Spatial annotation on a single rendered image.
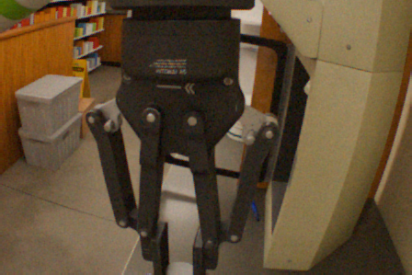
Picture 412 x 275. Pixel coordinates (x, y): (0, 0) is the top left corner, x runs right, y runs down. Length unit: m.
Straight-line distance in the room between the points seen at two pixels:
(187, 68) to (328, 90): 0.44
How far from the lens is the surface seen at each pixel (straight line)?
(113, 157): 0.25
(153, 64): 0.20
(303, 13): 0.58
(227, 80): 0.22
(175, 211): 0.95
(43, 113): 2.74
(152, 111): 0.22
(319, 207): 0.71
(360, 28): 0.60
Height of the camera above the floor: 1.50
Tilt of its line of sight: 21 degrees down
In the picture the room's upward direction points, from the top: 7 degrees clockwise
